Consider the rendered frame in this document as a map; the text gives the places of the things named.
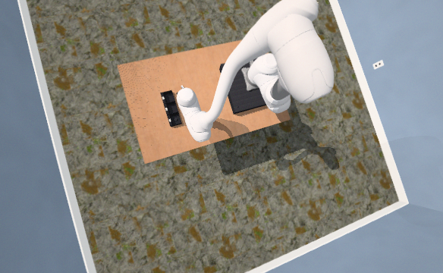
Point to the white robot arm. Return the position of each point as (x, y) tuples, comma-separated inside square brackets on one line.
[(299, 65)]

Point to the black rack of three bins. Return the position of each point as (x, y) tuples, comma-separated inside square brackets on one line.
[(171, 108)]

